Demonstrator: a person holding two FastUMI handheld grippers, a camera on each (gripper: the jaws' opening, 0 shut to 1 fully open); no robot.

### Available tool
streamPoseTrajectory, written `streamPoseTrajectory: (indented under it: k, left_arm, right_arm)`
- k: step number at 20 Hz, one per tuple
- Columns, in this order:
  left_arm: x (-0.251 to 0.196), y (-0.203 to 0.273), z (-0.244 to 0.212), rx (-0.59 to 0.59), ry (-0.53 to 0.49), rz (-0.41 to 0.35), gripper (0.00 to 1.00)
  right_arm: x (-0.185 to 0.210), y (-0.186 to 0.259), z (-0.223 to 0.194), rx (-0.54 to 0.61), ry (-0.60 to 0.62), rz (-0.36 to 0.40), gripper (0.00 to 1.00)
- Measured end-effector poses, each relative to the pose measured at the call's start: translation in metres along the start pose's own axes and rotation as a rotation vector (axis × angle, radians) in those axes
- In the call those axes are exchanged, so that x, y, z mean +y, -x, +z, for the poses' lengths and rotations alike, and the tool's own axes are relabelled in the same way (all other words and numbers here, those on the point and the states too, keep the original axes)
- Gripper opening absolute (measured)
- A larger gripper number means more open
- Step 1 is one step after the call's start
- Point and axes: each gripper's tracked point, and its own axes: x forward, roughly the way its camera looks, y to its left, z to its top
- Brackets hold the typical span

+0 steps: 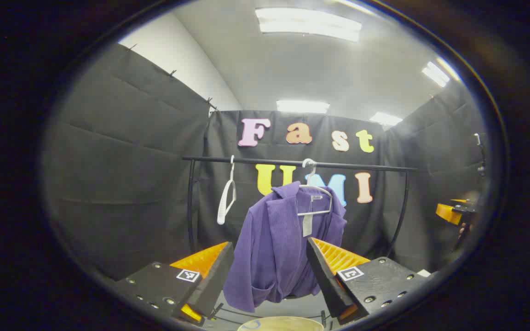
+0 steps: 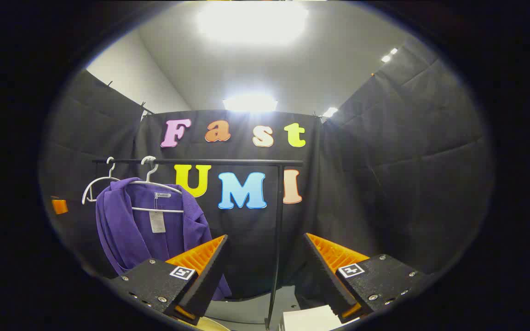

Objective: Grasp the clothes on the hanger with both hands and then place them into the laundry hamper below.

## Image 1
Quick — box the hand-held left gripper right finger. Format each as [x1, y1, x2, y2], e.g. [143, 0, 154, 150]
[305, 237, 431, 325]

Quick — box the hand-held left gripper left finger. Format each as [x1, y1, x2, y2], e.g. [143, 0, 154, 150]
[113, 241, 236, 325]

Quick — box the purple ribbed cardigan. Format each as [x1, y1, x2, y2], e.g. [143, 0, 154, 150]
[223, 181, 347, 313]

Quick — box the white clothes hanger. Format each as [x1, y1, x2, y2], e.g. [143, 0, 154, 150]
[217, 155, 238, 226]
[296, 159, 334, 217]

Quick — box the black backdrop cloth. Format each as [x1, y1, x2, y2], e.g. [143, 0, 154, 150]
[42, 44, 489, 281]

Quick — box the beige laundry hamper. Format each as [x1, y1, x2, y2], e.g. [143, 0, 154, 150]
[237, 316, 325, 331]

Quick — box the ceiling light panel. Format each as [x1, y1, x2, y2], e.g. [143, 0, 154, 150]
[369, 112, 403, 127]
[421, 61, 450, 88]
[277, 100, 330, 114]
[255, 7, 363, 43]

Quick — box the black metal clothes rack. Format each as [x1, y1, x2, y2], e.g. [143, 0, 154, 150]
[182, 155, 418, 328]

